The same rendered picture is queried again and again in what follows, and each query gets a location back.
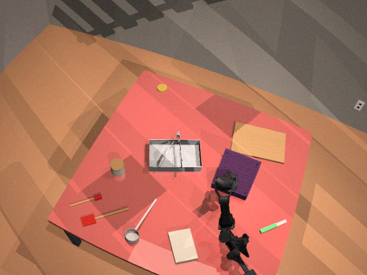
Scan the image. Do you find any grey cylinder with orange top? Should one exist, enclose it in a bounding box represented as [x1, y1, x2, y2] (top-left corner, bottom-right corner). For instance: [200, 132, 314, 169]
[110, 159, 124, 176]

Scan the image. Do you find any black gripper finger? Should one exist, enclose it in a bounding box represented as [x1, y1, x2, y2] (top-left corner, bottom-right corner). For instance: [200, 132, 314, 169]
[239, 245, 249, 258]
[230, 252, 245, 265]

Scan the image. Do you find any grey saucepan with long handle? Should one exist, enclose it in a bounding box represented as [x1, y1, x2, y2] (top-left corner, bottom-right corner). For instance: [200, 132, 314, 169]
[125, 199, 157, 243]

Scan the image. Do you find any yellow flat disc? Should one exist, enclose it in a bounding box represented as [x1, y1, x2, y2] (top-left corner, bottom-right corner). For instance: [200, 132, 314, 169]
[157, 84, 167, 92]

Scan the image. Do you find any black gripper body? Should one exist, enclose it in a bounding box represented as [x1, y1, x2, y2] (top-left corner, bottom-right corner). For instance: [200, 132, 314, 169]
[225, 235, 244, 259]

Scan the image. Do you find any light wooden board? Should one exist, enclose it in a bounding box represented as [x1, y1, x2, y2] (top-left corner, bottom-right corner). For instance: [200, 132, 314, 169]
[231, 121, 286, 164]

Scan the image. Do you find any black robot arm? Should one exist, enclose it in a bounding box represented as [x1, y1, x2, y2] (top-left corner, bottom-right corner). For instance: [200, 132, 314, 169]
[214, 171, 249, 245]

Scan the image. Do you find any red spatula with wooden handle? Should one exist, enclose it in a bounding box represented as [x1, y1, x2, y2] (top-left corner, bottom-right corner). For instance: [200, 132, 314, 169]
[80, 208, 129, 227]

